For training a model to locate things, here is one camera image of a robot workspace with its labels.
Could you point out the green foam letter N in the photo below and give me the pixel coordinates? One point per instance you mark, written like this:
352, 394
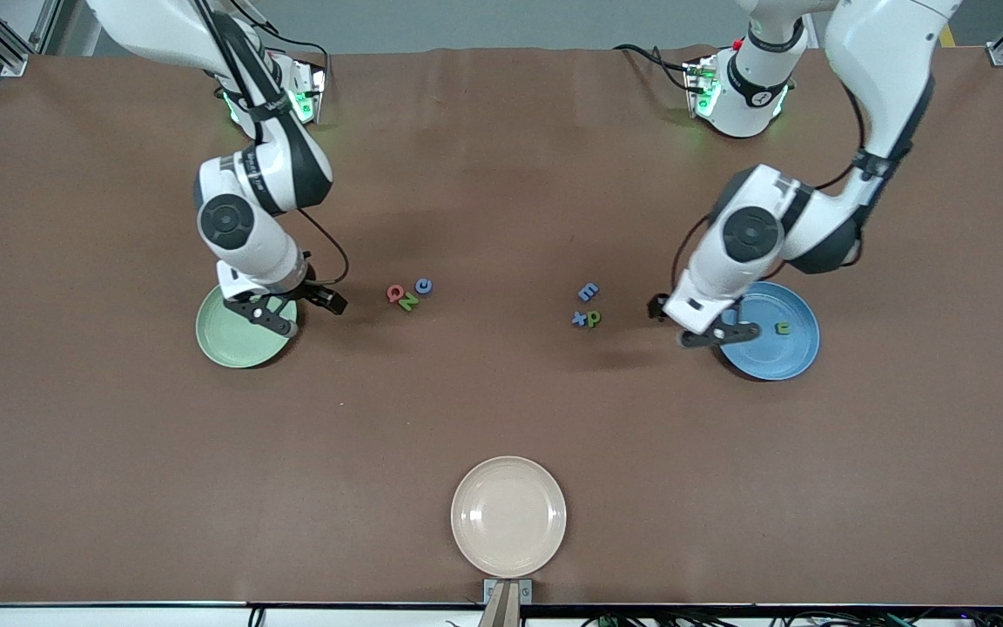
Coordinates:
409, 302

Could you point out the black table edge rail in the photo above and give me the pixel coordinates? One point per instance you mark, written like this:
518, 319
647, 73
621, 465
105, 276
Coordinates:
728, 607

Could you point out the beige plate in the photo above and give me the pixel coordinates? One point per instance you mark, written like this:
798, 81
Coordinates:
508, 516

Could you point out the light green plate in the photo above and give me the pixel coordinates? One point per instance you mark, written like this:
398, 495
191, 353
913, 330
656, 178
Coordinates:
236, 344

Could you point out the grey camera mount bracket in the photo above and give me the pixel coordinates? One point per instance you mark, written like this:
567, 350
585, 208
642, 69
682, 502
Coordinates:
508, 610

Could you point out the brown table cover mat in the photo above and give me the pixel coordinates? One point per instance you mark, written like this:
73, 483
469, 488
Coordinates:
501, 174

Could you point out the blue plate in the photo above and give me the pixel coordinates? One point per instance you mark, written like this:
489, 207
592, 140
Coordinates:
789, 357

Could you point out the blue foam letter E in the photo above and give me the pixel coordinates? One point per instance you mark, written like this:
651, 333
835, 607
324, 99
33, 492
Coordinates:
588, 293

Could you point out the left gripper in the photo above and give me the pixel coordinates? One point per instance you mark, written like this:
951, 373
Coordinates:
659, 306

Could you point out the silver base connector plate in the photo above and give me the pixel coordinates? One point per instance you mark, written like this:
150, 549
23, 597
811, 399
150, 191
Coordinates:
314, 87
695, 83

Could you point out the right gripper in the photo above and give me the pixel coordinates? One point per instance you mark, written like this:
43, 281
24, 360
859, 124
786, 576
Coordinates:
310, 292

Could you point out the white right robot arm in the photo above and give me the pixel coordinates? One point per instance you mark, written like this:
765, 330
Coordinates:
266, 244

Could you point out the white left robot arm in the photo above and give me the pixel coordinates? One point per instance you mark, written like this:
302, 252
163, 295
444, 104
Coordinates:
876, 61

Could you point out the red foam letter Q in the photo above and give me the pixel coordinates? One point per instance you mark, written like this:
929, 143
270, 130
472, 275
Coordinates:
389, 294

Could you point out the blue foam letter C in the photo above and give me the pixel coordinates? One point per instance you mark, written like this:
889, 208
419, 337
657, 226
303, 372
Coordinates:
418, 286

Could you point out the green foam letter p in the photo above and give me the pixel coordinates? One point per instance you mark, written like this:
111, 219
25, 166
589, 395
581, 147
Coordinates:
589, 320

